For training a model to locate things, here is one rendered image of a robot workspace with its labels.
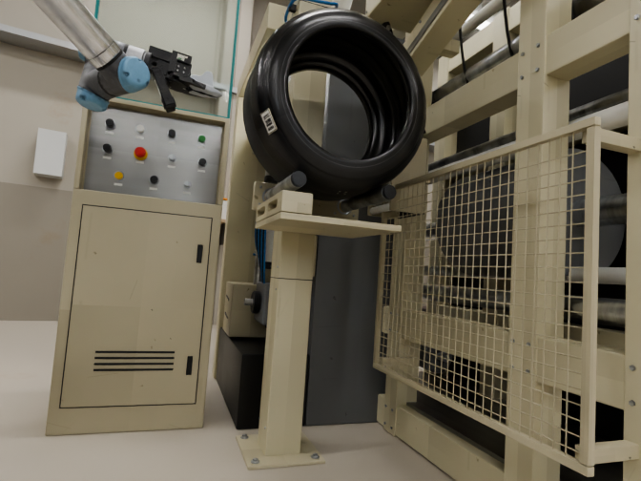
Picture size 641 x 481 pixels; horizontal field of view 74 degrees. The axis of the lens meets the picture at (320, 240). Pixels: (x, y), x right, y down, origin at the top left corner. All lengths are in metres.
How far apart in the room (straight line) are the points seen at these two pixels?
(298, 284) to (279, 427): 0.50
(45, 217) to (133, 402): 3.37
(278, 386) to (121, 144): 1.12
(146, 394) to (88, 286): 0.46
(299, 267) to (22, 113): 4.08
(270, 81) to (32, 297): 4.10
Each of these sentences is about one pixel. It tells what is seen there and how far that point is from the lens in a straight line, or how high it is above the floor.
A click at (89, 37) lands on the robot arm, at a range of 1.14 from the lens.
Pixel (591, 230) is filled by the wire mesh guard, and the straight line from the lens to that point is 0.99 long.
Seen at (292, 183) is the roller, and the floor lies 0.89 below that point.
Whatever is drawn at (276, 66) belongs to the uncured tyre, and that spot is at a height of 1.20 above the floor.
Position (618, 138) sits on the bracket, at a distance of 1.11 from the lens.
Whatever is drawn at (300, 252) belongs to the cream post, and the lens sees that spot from 1.54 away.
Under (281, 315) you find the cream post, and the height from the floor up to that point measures 0.49.
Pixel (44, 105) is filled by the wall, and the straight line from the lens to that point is 5.23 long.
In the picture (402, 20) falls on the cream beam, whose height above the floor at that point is 1.64.
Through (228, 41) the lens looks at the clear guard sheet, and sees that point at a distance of 2.07.
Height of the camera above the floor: 0.65
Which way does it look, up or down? 4 degrees up
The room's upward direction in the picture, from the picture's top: 4 degrees clockwise
